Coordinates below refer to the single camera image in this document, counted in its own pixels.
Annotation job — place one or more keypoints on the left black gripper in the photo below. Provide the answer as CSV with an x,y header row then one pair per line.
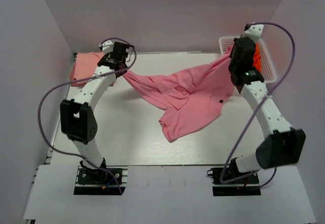
x,y
120,71

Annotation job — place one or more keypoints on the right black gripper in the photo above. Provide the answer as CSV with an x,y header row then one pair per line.
x,y
235,63

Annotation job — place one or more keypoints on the pink t shirt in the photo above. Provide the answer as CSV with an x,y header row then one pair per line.
x,y
191,98

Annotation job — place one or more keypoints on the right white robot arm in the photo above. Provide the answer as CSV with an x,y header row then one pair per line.
x,y
282,144

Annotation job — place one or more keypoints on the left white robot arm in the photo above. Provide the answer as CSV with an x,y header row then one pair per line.
x,y
77,118

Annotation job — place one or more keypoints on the orange t shirt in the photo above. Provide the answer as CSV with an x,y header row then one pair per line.
x,y
257,59

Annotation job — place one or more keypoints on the folded salmon t shirt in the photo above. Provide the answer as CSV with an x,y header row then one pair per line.
x,y
84,67

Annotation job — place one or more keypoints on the white plastic basket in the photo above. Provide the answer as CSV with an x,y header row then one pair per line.
x,y
268,70

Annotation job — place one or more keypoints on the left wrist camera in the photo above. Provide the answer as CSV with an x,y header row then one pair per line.
x,y
106,47

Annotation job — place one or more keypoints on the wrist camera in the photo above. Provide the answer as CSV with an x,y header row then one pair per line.
x,y
106,47
253,31

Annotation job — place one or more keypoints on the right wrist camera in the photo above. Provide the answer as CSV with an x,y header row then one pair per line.
x,y
253,31

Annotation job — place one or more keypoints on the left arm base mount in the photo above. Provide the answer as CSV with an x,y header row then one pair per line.
x,y
93,182

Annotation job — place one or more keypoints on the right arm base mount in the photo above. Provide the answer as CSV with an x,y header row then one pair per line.
x,y
248,186

